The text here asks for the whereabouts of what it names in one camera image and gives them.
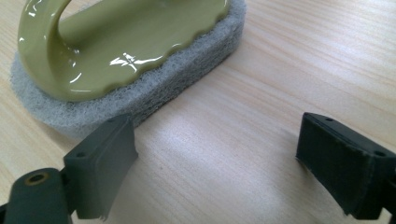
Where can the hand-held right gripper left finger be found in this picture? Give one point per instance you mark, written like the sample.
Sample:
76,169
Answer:
96,168

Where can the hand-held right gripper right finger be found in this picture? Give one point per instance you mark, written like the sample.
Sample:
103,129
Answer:
342,168

